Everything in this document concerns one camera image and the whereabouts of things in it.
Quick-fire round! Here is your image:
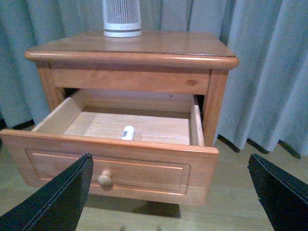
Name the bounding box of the wooden nightstand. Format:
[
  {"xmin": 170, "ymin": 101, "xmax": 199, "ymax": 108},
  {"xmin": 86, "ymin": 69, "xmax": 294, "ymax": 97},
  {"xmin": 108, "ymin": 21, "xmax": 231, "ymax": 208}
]
[{"xmin": 25, "ymin": 31, "xmax": 239, "ymax": 146}]

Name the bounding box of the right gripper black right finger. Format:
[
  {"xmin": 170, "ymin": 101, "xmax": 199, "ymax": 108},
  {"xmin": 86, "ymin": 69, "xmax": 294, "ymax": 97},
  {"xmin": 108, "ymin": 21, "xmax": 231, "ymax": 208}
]
[{"xmin": 248, "ymin": 154, "xmax": 308, "ymax": 231}]

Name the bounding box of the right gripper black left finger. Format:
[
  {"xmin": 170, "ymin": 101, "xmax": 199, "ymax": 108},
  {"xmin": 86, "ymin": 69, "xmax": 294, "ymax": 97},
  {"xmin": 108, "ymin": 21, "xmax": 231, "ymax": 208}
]
[{"xmin": 0, "ymin": 154, "xmax": 93, "ymax": 231}]

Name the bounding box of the white cylindrical air purifier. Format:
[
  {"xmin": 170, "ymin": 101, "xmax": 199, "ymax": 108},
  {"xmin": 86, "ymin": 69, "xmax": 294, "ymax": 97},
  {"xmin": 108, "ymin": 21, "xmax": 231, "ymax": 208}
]
[{"xmin": 102, "ymin": 0, "xmax": 142, "ymax": 38}]

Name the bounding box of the grey curtain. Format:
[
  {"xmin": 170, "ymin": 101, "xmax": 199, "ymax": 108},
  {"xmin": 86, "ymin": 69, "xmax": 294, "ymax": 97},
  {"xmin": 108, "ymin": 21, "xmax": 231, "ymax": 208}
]
[{"xmin": 0, "ymin": 0, "xmax": 308, "ymax": 156}]

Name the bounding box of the wooden drawer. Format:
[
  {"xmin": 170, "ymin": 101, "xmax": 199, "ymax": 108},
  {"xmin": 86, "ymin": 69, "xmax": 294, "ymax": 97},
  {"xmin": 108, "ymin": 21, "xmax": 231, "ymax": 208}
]
[{"xmin": 0, "ymin": 89, "xmax": 219, "ymax": 205}]

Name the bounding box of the white medicine bottle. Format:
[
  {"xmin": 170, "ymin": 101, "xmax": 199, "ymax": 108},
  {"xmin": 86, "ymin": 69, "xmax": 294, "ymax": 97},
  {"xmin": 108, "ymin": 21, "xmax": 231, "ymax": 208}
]
[{"xmin": 121, "ymin": 126, "xmax": 135, "ymax": 141}]

